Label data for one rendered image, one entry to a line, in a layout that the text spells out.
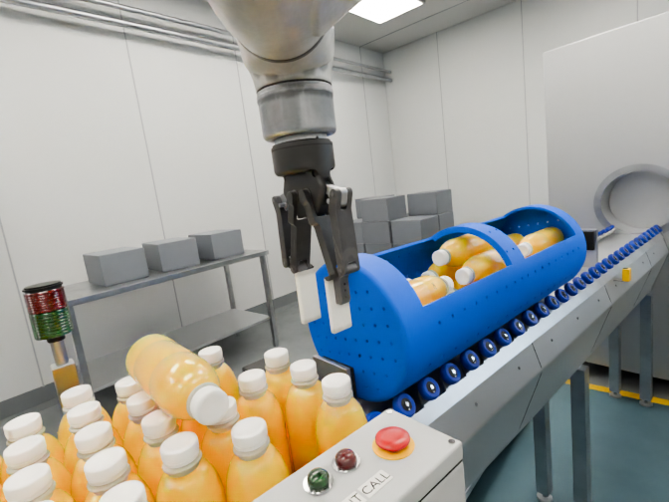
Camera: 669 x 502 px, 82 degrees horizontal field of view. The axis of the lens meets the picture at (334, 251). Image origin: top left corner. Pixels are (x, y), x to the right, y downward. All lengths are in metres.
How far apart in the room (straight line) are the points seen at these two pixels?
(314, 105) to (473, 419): 0.71
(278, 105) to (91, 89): 3.60
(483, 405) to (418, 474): 0.55
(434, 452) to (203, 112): 4.18
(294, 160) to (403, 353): 0.38
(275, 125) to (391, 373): 0.47
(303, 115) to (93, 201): 3.45
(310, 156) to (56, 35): 3.71
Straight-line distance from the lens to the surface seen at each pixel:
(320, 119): 0.45
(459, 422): 0.89
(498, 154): 6.00
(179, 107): 4.29
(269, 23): 0.34
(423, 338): 0.71
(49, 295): 0.89
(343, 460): 0.43
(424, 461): 0.43
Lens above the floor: 1.37
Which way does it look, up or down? 9 degrees down
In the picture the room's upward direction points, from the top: 7 degrees counter-clockwise
